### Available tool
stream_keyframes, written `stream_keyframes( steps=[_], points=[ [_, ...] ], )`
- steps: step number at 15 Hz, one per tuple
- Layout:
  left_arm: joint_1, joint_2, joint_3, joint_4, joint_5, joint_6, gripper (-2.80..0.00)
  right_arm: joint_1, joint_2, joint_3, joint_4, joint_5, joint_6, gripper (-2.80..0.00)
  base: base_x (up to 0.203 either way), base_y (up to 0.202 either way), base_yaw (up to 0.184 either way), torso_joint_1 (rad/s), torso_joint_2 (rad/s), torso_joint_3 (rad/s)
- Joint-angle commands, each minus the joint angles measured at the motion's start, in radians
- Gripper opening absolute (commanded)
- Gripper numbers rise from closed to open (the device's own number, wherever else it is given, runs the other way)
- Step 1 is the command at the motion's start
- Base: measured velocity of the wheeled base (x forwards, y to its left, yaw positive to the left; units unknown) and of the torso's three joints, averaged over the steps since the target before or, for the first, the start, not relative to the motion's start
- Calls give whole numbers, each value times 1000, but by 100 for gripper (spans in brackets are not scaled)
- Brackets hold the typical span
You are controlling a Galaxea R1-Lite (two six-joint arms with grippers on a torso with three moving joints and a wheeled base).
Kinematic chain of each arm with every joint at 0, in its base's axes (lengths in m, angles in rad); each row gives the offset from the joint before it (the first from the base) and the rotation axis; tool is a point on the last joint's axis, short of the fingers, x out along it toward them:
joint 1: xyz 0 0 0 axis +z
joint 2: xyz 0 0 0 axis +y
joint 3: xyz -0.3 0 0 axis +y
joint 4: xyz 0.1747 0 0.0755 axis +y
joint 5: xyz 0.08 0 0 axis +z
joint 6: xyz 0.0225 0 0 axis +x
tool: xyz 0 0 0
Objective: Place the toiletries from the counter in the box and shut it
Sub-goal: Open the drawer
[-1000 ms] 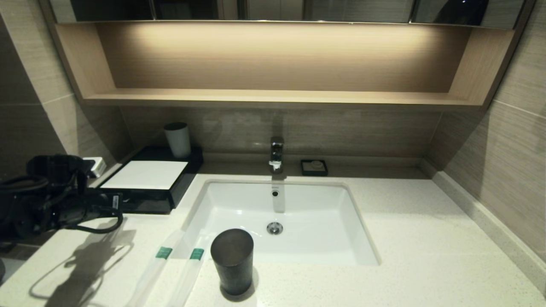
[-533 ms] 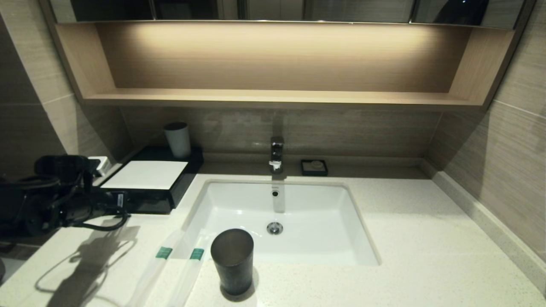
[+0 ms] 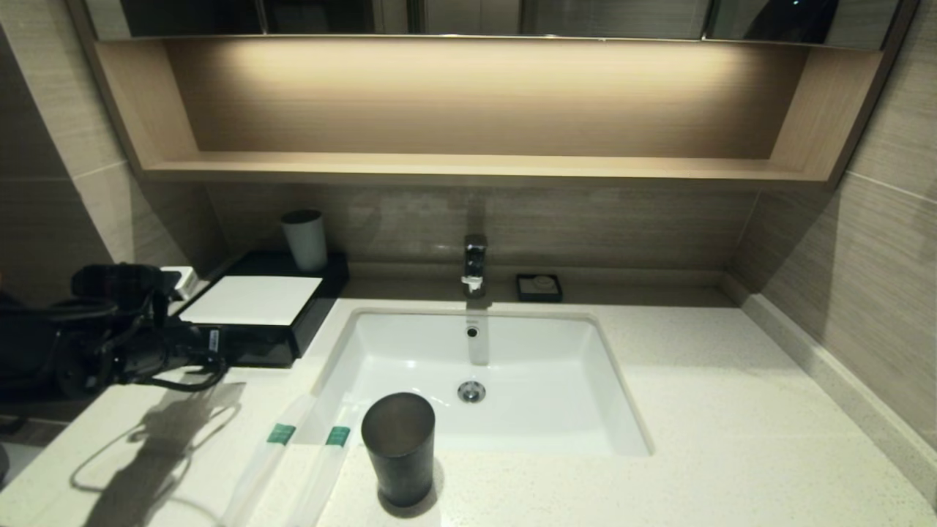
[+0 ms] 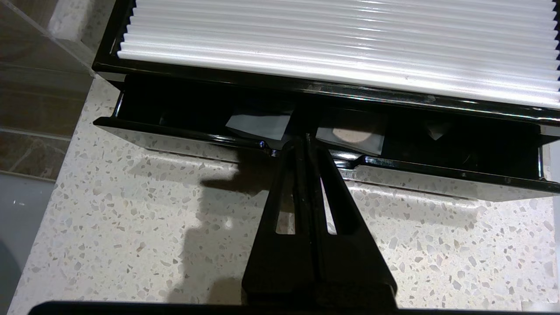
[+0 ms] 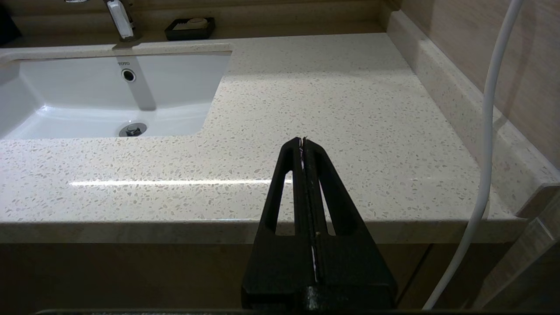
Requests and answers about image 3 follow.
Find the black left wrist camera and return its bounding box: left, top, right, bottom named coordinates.
left=71, top=263, right=197, bottom=308

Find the mirror cabinet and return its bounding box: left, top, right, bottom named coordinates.
left=81, top=0, right=908, bottom=48

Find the black box drawer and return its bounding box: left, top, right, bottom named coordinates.
left=220, top=326, right=297, bottom=367

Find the wooden wall shelf niche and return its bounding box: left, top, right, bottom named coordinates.
left=66, top=33, right=916, bottom=191

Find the grey white cup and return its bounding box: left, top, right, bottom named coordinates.
left=282, top=209, right=328, bottom=272

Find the black soap dish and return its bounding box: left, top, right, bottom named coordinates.
left=516, top=274, right=564, bottom=303

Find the white ceramic sink basin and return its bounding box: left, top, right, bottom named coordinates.
left=311, top=307, right=654, bottom=458

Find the chrome faucet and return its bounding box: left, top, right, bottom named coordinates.
left=461, top=234, right=489, bottom=297

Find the frosted dental kit packet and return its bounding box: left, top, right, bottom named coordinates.
left=289, top=399, right=359, bottom=527
left=220, top=395, right=316, bottom=527

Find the black storage box housing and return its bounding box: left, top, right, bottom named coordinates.
left=165, top=251, right=350, bottom=367

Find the dark metal tumbler cup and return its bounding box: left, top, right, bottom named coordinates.
left=361, top=392, right=436, bottom=507

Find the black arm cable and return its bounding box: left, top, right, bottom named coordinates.
left=143, top=355, right=229, bottom=393

